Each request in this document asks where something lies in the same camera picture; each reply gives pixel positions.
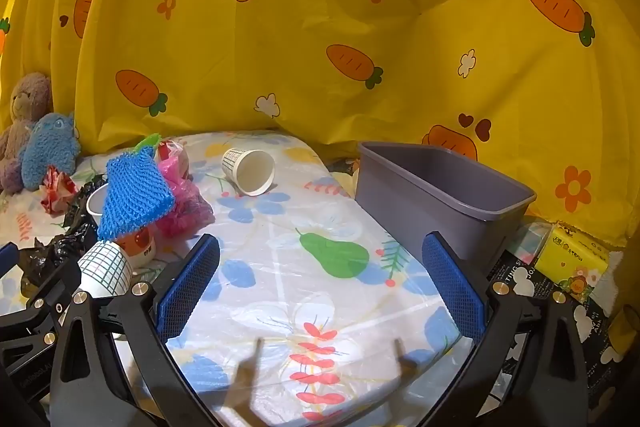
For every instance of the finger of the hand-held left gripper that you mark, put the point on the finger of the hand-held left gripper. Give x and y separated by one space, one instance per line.
6 258
57 287

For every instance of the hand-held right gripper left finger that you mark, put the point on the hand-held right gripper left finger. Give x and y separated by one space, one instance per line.
187 287

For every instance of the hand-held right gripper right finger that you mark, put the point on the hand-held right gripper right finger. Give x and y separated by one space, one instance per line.
452 287

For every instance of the black plastic bag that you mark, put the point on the black plastic bag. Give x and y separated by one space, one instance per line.
60 247

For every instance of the white grid-print paper cup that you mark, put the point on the white grid-print paper cup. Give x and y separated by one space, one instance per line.
252 169
102 264

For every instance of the red and white cup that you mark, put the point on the red and white cup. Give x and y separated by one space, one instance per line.
140 244

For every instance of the pink plastic bag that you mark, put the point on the pink plastic bag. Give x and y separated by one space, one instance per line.
187 202

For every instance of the red and white wrapper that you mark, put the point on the red and white wrapper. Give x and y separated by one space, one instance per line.
57 189

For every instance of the plain grey cup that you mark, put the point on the plain grey cup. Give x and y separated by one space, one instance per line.
95 204

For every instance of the grey plastic bin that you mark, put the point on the grey plastic bin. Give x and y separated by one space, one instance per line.
400 197

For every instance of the blue knitted cloth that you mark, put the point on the blue knitted cloth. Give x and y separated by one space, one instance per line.
132 197

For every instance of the green knitted cloth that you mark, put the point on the green knitted cloth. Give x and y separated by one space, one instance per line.
146 142

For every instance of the pastel striped packet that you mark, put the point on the pastel striped packet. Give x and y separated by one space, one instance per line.
525 239

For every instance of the blue plush monster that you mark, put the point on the blue plush monster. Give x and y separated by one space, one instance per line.
50 147

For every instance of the yellow tissue packet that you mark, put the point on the yellow tissue packet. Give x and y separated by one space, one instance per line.
570 262

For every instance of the purple teddy bear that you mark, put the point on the purple teddy bear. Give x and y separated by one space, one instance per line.
22 117

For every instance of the yellow cylindrical tube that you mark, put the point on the yellow cylindrical tube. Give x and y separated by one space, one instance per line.
625 329

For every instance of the yellow carrot-print curtain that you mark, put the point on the yellow carrot-print curtain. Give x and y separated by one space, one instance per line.
320 32

